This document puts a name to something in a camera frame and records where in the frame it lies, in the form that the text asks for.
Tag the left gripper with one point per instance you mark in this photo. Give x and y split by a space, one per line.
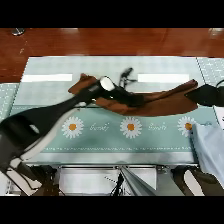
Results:
128 96

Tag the brown shirt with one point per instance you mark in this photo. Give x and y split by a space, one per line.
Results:
166 101

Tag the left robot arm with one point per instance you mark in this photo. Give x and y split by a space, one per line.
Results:
43 120

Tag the light blue garment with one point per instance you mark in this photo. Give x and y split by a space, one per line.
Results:
210 150

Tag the silver frame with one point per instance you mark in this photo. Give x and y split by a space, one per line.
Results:
135 184

